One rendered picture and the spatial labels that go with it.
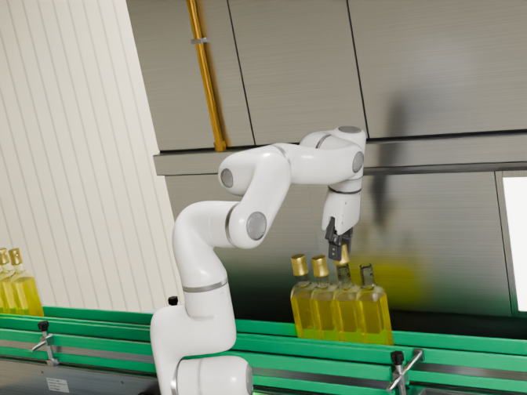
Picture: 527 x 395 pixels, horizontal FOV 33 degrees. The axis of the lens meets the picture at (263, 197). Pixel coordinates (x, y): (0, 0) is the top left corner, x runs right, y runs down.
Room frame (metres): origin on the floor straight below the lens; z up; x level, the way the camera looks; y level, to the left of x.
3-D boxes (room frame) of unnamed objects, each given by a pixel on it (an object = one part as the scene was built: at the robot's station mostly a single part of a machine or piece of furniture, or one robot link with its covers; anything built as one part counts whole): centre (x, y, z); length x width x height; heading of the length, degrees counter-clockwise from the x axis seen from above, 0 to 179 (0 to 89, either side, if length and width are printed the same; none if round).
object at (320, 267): (1.96, -0.10, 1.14); 0.04 x 0.04 x 0.04
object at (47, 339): (2.28, 0.67, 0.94); 0.07 x 0.04 x 0.13; 145
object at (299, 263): (1.99, -0.05, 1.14); 0.04 x 0.04 x 0.04
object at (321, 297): (1.96, -0.10, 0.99); 0.06 x 0.06 x 0.21; 55
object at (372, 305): (1.89, -0.20, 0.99); 0.06 x 0.06 x 0.21; 55
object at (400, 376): (1.72, -0.23, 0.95); 0.17 x 0.03 x 0.12; 145
